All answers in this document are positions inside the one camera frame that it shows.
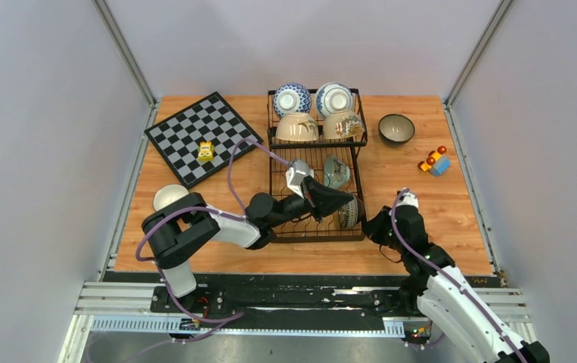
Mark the black white chessboard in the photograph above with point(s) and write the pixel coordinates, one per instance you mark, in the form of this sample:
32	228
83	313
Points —
212	118

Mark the blue diamond pattern bowl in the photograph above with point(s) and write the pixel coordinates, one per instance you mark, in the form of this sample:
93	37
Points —
291	97

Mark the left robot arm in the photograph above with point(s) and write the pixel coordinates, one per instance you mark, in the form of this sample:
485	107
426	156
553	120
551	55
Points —
176	232

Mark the cream leaf bowl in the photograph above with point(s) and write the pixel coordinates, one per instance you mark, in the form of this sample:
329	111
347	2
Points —
298	127

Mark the dark blue glazed bowl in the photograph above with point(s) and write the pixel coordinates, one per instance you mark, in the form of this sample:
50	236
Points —
395	129

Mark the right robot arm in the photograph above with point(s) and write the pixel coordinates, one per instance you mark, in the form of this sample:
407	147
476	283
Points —
437	289

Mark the blue white porcelain bowl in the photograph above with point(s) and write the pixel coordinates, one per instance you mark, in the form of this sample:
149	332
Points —
333	97

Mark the black wire dish rack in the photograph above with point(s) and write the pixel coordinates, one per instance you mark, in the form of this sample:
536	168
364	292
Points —
315	153

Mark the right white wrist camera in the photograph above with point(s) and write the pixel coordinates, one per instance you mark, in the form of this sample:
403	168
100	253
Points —
407	198

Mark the blue white patterned bowl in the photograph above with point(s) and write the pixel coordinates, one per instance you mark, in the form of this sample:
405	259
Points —
351	214

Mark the orange blue toy blocks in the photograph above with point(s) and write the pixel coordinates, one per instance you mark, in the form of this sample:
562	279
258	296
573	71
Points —
437	162

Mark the green floral bowl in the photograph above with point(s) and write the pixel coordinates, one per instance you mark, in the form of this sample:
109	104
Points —
336	172

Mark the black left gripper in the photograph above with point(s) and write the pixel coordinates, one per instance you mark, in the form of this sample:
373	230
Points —
324	202

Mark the teal white striped bowl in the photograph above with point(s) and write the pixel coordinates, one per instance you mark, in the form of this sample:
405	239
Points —
167	195

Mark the cream painted bowl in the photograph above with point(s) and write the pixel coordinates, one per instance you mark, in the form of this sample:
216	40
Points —
343	124

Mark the yellow toy block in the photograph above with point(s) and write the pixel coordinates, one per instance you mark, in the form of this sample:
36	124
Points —
206	151

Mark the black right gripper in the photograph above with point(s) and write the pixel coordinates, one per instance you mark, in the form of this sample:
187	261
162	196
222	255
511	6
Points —
374	227

